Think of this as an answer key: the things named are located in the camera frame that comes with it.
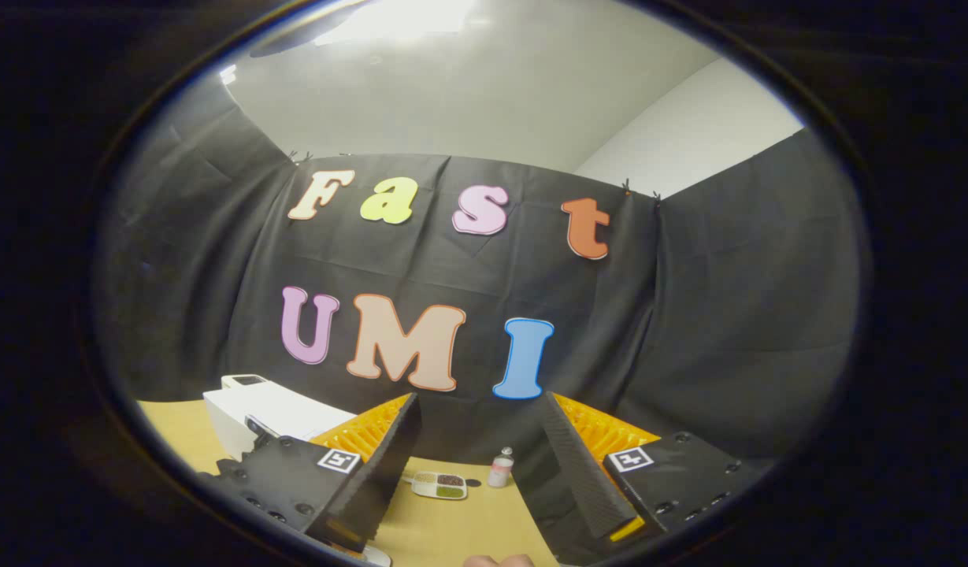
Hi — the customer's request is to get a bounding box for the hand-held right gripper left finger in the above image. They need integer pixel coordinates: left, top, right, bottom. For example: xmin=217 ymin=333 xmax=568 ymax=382
xmin=196 ymin=392 xmax=423 ymax=554

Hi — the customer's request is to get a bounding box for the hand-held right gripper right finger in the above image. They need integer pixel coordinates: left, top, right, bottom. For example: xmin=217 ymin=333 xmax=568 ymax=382
xmin=540 ymin=391 xmax=770 ymax=546

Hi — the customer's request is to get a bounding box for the white microwave oven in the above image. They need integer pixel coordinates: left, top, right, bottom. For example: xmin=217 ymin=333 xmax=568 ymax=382
xmin=202 ymin=380 xmax=360 ymax=467

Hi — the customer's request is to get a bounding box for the white divided dish with beans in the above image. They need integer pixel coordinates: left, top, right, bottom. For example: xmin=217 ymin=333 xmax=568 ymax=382
xmin=402 ymin=471 xmax=469 ymax=502

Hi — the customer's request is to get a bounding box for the small bottle pink label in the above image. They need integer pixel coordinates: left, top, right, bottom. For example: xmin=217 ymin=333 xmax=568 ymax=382
xmin=488 ymin=447 xmax=515 ymax=489

